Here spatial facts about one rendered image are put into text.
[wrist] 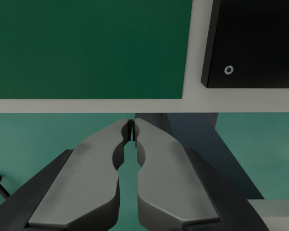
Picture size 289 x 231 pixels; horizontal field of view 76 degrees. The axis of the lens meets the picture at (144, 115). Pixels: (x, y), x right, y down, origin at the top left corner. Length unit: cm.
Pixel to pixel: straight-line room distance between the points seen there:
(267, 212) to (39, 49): 45
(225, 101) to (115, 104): 14
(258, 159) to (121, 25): 139
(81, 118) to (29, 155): 45
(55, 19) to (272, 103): 27
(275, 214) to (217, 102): 28
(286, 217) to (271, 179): 124
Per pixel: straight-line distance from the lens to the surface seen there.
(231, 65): 21
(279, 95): 28
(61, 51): 22
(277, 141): 148
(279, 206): 48
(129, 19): 21
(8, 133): 137
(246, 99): 26
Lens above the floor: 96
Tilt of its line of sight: 63 degrees down
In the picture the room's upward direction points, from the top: 176 degrees clockwise
